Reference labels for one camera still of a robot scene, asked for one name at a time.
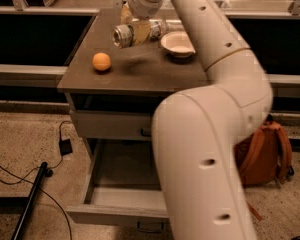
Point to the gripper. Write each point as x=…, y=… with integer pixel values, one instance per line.
x=144, y=8

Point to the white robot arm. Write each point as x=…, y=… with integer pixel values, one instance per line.
x=194, y=131

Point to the grey drawer cabinet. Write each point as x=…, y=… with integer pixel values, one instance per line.
x=138, y=80

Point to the closed upper grey drawer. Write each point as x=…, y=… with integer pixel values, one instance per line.
x=112, y=125

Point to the open lower grey drawer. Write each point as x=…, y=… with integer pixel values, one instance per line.
x=122, y=188

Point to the clear plastic water bottle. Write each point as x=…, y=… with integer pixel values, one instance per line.
x=159, y=28

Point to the white paper bowl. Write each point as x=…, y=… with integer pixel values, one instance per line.
x=177, y=44

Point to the orange fruit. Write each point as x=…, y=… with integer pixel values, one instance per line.
x=101, y=61

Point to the black power adapter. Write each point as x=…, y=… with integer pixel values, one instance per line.
x=65, y=147

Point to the black pole stand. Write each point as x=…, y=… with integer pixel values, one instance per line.
x=27, y=210

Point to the orange backpack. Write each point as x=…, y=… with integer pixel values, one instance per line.
x=264, y=156

